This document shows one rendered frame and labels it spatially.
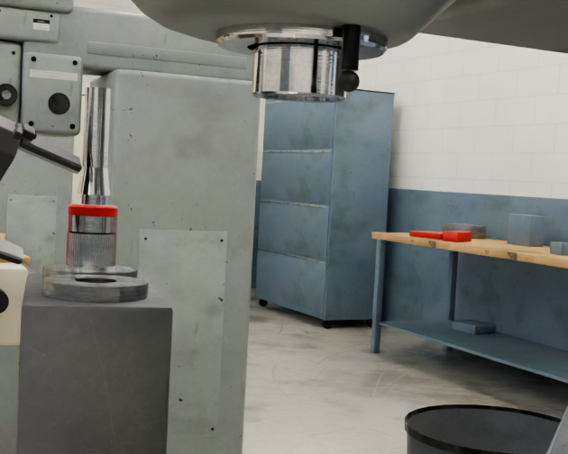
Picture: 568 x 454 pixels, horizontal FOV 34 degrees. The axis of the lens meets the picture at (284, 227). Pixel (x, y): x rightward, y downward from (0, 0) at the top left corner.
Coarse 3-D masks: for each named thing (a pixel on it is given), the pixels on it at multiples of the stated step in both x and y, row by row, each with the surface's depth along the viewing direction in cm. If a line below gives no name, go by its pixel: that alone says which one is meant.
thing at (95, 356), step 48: (48, 288) 78; (96, 288) 76; (144, 288) 80; (48, 336) 74; (96, 336) 75; (144, 336) 76; (48, 384) 74; (96, 384) 75; (144, 384) 76; (48, 432) 74; (96, 432) 75; (144, 432) 76
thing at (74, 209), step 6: (72, 204) 88; (78, 204) 88; (84, 204) 88; (72, 210) 88; (78, 210) 88; (84, 210) 87; (90, 210) 87; (96, 210) 88; (102, 210) 88; (108, 210) 88; (114, 210) 89; (102, 216) 88; (108, 216) 88; (114, 216) 89
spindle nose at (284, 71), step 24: (264, 48) 45; (288, 48) 45; (312, 48) 45; (336, 48) 45; (264, 72) 45; (288, 72) 45; (312, 72) 45; (336, 72) 45; (264, 96) 47; (288, 96) 48; (312, 96) 48; (336, 96) 46
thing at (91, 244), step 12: (72, 216) 88; (84, 216) 88; (96, 216) 88; (72, 228) 88; (84, 228) 88; (96, 228) 88; (108, 228) 88; (72, 240) 88; (84, 240) 88; (96, 240) 88; (108, 240) 89; (72, 252) 88; (84, 252) 88; (96, 252) 88; (108, 252) 89; (72, 264) 88; (84, 264) 88; (96, 264) 88; (108, 264) 89
